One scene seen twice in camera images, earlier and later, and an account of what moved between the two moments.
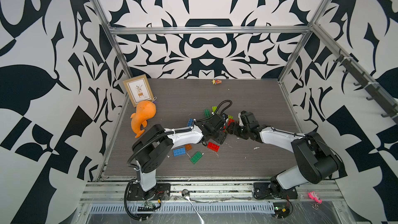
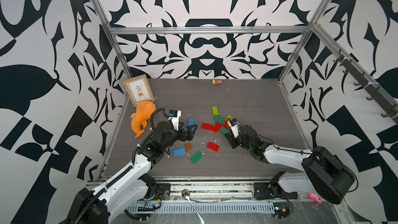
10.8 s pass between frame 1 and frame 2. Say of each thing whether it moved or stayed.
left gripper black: moved
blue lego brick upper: stayed
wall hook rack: stayed
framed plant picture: stayed
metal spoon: stayed
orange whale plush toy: stayed
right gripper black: moved
